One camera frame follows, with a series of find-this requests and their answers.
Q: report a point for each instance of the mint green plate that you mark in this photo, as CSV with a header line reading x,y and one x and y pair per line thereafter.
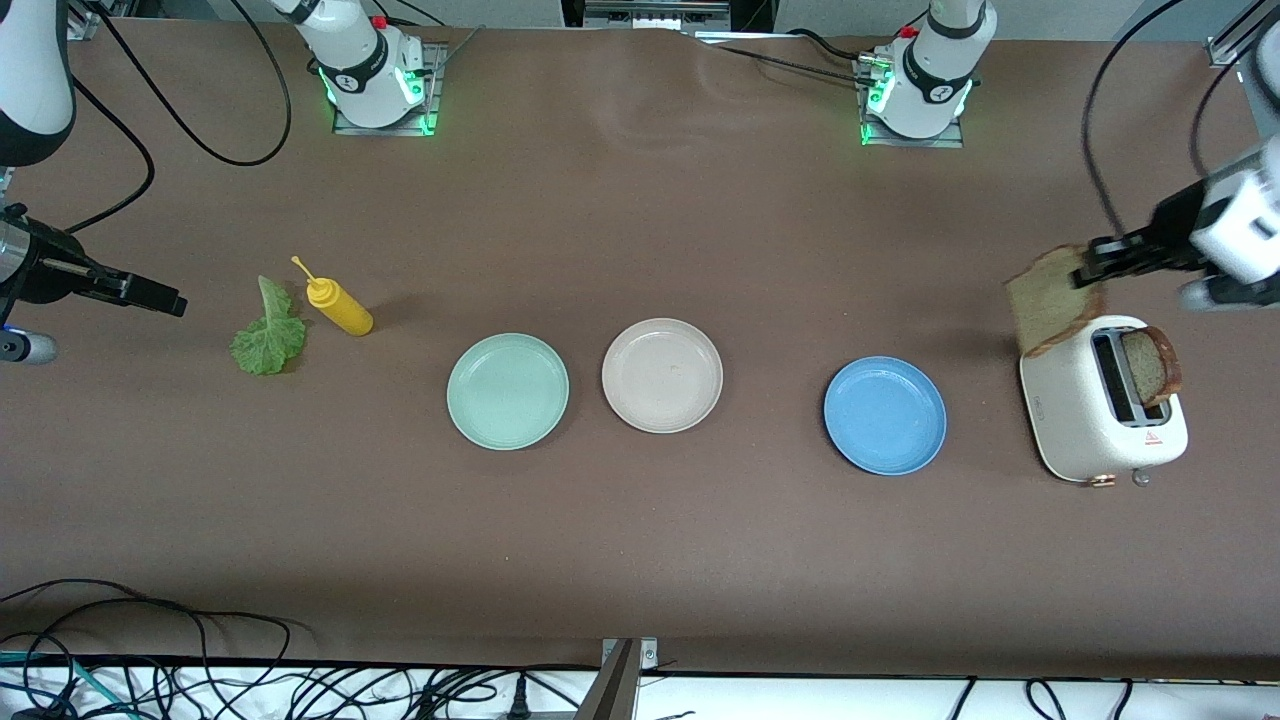
x,y
508,392

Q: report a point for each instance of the beige plate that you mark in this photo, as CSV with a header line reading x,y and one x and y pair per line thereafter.
x,y
662,375

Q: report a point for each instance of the aluminium frame profile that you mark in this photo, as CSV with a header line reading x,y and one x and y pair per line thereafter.
x,y
1222,50

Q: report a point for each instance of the black metal equipment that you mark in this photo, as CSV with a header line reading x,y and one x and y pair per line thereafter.
x,y
655,15

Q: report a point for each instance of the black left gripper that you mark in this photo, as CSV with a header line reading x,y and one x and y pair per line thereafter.
x,y
1172,226

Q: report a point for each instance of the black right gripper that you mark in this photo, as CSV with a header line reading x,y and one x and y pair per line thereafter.
x,y
40,266

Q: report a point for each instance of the aluminium frame rail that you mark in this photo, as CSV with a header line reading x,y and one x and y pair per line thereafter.
x,y
85,20

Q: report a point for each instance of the blue plate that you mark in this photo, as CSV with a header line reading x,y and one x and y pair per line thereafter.
x,y
885,415

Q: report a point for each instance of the cream white toaster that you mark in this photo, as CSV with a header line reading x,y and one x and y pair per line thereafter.
x,y
1070,410

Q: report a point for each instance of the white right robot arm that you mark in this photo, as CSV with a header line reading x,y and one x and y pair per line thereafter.
x,y
360,70

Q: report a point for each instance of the black power plug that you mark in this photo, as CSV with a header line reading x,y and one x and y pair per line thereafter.
x,y
519,700

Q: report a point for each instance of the green lettuce leaf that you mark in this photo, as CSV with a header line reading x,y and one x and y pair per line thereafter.
x,y
268,345

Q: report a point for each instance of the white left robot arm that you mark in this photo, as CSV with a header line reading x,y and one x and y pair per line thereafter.
x,y
1240,220

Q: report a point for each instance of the yellow squeeze bottle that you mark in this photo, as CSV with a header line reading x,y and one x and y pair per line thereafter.
x,y
345,312

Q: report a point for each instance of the brown bread slice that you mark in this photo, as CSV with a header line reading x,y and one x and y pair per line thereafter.
x,y
1150,368
1045,305

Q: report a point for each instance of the metal stand post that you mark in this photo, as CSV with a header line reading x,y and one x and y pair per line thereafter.
x,y
610,690

